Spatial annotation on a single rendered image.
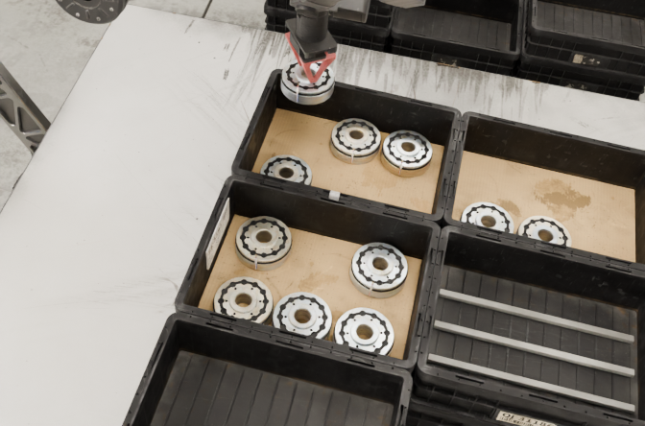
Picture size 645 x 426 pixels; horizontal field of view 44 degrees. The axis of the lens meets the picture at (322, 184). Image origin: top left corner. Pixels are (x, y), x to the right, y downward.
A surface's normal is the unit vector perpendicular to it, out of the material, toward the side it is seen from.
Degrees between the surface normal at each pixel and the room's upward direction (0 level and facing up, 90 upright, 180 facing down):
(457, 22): 0
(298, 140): 0
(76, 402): 0
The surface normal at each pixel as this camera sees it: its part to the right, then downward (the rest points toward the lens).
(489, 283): 0.07, -0.63
